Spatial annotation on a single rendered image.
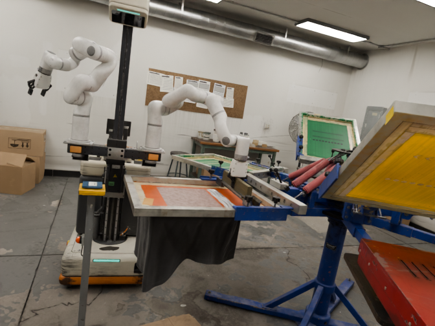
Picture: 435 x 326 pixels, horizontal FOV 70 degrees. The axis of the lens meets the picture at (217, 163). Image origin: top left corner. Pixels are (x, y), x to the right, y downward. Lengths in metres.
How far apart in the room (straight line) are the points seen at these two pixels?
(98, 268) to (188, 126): 3.61
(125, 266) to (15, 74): 3.73
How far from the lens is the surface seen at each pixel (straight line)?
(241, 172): 1.81
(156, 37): 5.55
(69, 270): 2.59
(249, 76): 6.02
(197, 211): 1.48
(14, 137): 5.11
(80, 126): 2.04
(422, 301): 0.92
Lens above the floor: 1.47
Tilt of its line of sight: 10 degrees down
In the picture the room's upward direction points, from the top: 9 degrees clockwise
